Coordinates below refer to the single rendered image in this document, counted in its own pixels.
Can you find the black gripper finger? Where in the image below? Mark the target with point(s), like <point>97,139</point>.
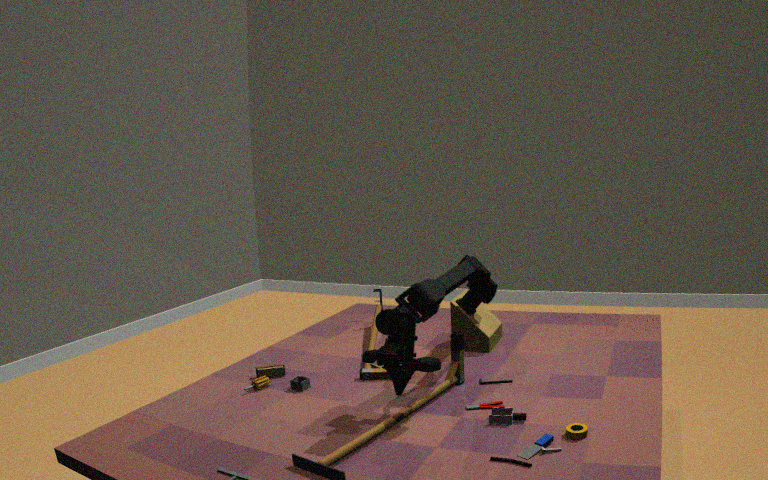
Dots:
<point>394,376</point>
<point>404,377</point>

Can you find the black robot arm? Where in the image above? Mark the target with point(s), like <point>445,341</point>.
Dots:
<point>425,298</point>

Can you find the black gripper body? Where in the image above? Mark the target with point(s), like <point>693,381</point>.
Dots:
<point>424,364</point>

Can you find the yellow roll of tape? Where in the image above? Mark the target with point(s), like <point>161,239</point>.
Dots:
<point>576,431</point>

